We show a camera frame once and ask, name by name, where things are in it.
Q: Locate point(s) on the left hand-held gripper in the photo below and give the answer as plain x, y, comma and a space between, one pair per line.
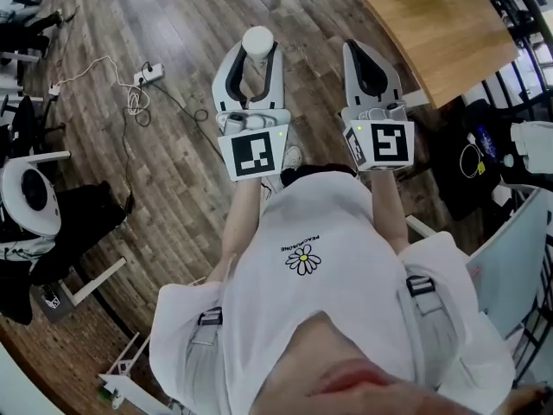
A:
255, 154

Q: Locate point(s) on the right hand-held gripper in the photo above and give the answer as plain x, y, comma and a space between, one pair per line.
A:
389, 145

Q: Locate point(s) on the white cylindrical cup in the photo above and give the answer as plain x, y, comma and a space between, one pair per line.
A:
258, 41

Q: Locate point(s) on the person's left forearm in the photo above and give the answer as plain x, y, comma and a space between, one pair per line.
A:
242, 214

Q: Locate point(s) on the person's right forearm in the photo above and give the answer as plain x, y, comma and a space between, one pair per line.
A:
389, 206

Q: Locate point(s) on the person's white shoe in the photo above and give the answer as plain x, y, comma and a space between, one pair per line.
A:
292, 156

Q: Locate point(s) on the person's black trousers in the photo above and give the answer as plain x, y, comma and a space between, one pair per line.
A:
319, 172

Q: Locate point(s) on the white power strip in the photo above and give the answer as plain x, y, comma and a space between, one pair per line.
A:
149, 75

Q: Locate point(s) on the person's white t-shirt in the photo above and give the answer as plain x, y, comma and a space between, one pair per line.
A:
328, 214

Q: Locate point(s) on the black printed cloth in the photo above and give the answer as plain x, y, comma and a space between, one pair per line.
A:
471, 188

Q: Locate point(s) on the white cloth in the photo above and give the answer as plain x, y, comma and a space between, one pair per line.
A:
533, 145

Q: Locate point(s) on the white plug adapter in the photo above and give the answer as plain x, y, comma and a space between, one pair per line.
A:
54, 90

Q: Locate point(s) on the black bag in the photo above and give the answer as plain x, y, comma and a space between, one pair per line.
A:
86, 223

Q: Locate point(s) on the black office chair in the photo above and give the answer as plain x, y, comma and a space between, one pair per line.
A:
26, 115

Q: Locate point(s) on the white board panel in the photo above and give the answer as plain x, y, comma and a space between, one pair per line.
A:
510, 266

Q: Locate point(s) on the white round device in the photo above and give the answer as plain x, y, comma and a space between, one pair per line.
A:
43, 214

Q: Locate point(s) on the person's face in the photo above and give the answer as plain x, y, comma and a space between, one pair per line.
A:
345, 374

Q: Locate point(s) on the white metal rack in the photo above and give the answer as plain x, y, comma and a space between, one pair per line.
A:
125, 383

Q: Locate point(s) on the white table frame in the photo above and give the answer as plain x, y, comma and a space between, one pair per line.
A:
93, 281

